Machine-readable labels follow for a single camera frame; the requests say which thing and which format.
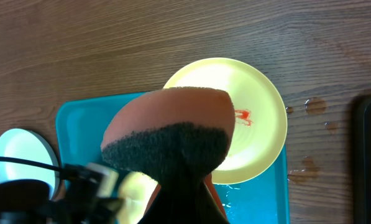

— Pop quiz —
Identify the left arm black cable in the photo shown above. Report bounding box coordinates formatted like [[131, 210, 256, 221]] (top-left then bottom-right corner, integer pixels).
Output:
[[0, 156, 68, 174]]

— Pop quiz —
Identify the black rectangular tray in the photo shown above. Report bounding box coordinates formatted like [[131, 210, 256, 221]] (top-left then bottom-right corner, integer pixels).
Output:
[[352, 95, 371, 224]]

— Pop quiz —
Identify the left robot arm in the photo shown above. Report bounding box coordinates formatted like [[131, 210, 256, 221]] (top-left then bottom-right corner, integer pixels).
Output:
[[0, 163, 125, 223]]

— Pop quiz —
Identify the yellow-green plate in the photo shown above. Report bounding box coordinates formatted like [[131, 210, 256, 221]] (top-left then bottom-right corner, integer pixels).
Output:
[[164, 58, 288, 185], [116, 172, 157, 224]]

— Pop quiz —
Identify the orange and dark sponge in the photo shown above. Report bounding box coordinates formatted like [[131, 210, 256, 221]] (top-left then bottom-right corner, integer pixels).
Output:
[[100, 86, 236, 224]]

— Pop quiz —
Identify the light blue plate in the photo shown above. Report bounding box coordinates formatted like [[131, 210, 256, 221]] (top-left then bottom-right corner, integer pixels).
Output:
[[0, 128, 60, 198]]

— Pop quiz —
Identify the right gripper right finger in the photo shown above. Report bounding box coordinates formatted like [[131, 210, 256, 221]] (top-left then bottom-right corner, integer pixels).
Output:
[[185, 183, 229, 224]]

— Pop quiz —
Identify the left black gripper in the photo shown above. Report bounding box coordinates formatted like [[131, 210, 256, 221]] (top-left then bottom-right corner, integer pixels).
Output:
[[35, 164, 124, 224]]

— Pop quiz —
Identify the teal plastic tray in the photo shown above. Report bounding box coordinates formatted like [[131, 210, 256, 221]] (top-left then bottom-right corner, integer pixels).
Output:
[[56, 93, 290, 224]]

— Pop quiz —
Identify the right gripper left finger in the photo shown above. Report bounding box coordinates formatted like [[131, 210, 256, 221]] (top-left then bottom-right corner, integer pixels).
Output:
[[138, 184, 185, 224]]

